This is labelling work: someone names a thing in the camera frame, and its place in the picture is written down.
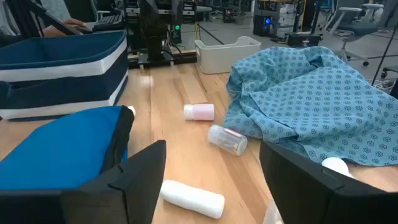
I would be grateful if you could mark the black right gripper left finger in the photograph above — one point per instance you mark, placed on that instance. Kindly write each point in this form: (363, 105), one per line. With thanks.
(93, 205)

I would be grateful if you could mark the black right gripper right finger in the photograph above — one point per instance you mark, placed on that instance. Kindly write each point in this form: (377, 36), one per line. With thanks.
(311, 199)

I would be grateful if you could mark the blue zip pouch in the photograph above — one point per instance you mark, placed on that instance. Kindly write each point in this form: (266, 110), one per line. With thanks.
(62, 146)

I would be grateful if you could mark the white ball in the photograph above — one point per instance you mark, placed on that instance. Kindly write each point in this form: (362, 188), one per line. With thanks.
(132, 109)

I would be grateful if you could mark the navy white fabric bin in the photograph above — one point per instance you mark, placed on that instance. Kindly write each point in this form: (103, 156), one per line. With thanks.
(62, 90)

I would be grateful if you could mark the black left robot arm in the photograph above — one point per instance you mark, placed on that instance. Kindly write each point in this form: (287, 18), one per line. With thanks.
(154, 37)

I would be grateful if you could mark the white plastic bin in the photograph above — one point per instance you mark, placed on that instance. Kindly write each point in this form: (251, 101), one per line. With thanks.
(224, 57)

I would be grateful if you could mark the white rounded plastic item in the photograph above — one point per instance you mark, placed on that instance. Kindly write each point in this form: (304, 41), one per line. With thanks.
(335, 165)

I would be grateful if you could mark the clear plastic packet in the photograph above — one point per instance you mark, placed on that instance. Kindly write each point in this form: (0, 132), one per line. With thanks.
(272, 216)

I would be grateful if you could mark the blue patterned hospital gown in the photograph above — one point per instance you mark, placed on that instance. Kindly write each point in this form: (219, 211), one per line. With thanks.
(311, 102)

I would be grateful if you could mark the clear plastic bottle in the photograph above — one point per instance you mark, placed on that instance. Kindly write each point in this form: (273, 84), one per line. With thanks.
(227, 140)

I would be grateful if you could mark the pink bottle white cap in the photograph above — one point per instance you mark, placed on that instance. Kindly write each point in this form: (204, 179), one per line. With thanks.
(200, 112)

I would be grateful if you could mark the black box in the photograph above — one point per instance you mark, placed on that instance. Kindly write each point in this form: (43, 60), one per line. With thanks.
(303, 40)

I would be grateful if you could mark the white office chair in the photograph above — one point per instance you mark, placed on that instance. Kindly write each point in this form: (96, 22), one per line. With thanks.
(357, 29)

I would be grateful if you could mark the person's hand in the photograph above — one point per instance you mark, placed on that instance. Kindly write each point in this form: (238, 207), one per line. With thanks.
(51, 32)

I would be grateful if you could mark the black computer tower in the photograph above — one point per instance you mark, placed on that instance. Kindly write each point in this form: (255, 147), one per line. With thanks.
(264, 26)

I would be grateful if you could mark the black keyboard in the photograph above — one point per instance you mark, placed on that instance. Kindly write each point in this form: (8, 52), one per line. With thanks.
(109, 22)

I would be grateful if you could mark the person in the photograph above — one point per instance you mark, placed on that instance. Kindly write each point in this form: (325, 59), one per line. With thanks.
(57, 7)

